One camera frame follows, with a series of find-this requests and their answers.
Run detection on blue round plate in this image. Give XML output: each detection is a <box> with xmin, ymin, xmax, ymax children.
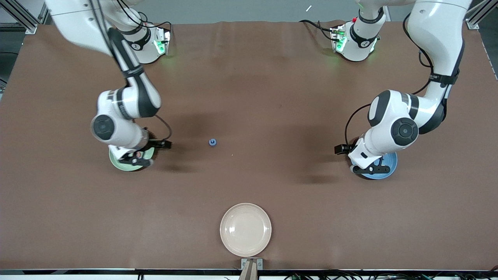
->
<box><xmin>352</xmin><ymin>152</ymin><xmax>398</xmax><ymax>180</ymax></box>

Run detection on brown table cover mat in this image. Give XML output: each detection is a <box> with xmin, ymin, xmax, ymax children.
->
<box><xmin>0</xmin><ymin>20</ymin><xmax>498</xmax><ymax>271</ymax></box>

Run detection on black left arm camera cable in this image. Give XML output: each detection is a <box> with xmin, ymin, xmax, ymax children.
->
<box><xmin>344</xmin><ymin>14</ymin><xmax>434</xmax><ymax>145</ymax></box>

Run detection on black right base cables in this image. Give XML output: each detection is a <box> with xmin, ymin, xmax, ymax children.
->
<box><xmin>113</xmin><ymin>0</ymin><xmax>173</xmax><ymax>33</ymax></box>

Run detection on beige round plate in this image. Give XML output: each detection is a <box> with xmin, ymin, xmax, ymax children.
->
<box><xmin>220</xmin><ymin>203</ymin><xmax>272</xmax><ymax>257</ymax></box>

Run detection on black left base cable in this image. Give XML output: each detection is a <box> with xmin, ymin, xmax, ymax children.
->
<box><xmin>299</xmin><ymin>19</ymin><xmax>336</xmax><ymax>41</ymax></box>

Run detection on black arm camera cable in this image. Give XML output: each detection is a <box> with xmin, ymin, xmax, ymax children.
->
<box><xmin>89</xmin><ymin>0</ymin><xmax>173</xmax><ymax>141</ymax></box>
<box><xmin>344</xmin><ymin>14</ymin><xmax>434</xmax><ymax>145</ymax></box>

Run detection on aluminium frame profile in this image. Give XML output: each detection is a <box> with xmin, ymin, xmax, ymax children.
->
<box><xmin>467</xmin><ymin>0</ymin><xmax>498</xmax><ymax>30</ymax></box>
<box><xmin>0</xmin><ymin>0</ymin><xmax>39</xmax><ymax>35</ymax></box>

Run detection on black cable bundle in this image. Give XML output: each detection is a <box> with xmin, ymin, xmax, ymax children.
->
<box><xmin>283</xmin><ymin>270</ymin><xmax>498</xmax><ymax>280</ymax></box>

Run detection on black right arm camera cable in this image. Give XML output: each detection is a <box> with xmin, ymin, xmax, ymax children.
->
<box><xmin>89</xmin><ymin>0</ymin><xmax>173</xmax><ymax>141</ymax></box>

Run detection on grey base connector bracket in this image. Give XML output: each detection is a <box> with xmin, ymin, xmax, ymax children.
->
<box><xmin>330</xmin><ymin>25</ymin><xmax>347</xmax><ymax>53</ymax></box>
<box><xmin>154</xmin><ymin>29</ymin><xmax>172</xmax><ymax>55</ymax></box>

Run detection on light green round plate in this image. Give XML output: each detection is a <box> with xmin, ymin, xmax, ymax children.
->
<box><xmin>109</xmin><ymin>148</ymin><xmax>156</xmax><ymax>172</ymax></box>

